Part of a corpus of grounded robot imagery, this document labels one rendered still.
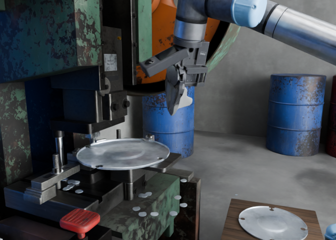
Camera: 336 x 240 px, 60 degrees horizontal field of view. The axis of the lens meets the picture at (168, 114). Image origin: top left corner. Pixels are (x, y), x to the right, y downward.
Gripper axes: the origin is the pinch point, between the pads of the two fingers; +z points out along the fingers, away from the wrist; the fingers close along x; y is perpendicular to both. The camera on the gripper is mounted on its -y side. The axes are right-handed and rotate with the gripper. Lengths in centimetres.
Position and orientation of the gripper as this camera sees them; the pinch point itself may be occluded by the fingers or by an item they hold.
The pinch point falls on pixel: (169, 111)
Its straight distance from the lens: 79.3
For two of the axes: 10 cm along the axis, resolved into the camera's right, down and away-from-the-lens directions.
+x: -3.7, -4.9, 7.9
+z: -1.3, 8.7, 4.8
